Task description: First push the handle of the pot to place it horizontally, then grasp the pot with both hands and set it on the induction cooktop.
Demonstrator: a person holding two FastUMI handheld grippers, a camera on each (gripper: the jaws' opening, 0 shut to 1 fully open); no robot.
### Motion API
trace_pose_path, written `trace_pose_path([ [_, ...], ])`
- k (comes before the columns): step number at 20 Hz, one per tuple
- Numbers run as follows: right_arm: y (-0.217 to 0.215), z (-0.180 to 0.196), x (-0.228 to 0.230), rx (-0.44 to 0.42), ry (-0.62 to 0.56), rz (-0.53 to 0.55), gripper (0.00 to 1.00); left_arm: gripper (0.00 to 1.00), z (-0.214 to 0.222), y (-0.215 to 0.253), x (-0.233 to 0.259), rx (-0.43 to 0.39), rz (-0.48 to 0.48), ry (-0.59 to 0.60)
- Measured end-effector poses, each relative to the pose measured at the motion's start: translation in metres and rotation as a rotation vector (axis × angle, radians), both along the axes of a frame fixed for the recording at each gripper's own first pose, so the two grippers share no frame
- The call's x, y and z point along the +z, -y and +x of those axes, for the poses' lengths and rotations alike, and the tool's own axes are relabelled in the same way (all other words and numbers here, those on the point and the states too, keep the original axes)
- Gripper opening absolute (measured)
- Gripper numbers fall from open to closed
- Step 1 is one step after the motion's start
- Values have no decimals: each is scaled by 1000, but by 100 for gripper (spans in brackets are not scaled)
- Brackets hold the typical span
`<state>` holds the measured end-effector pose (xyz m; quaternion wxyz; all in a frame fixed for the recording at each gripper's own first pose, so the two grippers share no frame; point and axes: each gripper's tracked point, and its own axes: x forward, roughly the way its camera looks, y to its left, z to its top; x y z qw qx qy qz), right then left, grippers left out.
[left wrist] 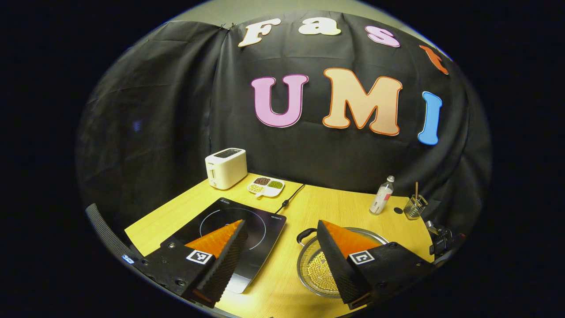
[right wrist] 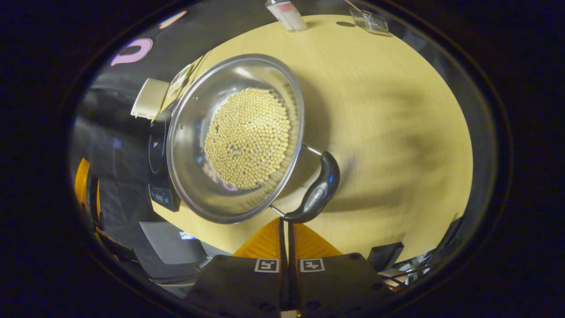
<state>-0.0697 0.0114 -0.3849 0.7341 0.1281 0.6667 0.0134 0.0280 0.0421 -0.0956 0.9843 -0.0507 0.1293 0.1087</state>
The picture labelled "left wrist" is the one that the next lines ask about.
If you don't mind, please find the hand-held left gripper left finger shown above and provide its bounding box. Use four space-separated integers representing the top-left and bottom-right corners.
132 220 249 308

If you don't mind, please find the black induction cooktop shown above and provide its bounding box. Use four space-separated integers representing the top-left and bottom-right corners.
170 197 286 294

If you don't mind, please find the white divided bean dish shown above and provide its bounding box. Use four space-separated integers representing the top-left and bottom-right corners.
247 177 285 198

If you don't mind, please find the clear bottle with pink label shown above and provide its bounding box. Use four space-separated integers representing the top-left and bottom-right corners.
369 176 396 215

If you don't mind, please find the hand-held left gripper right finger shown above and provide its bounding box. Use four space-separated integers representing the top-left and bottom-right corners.
317 220 435 310

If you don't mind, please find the black power cable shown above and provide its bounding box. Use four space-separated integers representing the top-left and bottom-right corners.
275 184 306 214

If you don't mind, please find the steel pot with black handles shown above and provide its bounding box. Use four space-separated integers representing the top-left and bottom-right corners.
297 227 389 299

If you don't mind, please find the white toaster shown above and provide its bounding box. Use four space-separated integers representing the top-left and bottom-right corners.
205 148 248 190

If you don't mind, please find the black ribbed hose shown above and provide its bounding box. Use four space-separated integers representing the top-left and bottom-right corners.
85 203 142 265

